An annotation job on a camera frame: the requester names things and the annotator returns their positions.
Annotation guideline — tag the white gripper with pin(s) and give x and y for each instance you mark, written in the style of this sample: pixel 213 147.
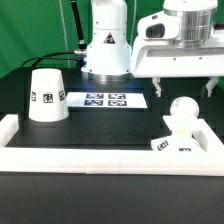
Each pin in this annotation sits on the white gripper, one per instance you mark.
pixel 178 44

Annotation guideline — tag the white lamp bulb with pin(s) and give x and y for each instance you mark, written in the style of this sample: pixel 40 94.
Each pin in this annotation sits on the white lamp bulb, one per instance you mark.
pixel 184 106

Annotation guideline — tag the white lamp base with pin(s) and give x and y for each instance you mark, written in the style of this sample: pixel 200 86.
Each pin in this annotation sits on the white lamp base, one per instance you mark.
pixel 181 138

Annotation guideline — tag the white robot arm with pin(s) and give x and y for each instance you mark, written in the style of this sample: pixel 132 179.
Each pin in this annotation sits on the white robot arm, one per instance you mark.
pixel 109 55

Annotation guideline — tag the white lamp shade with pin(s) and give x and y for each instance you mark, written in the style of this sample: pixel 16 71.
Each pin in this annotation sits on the white lamp shade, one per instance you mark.
pixel 47 96

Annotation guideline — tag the white marker sheet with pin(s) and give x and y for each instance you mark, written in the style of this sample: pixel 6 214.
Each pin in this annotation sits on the white marker sheet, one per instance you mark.
pixel 106 100

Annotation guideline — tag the white foam border wall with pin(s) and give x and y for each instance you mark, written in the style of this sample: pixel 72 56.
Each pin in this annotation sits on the white foam border wall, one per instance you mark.
pixel 46 160

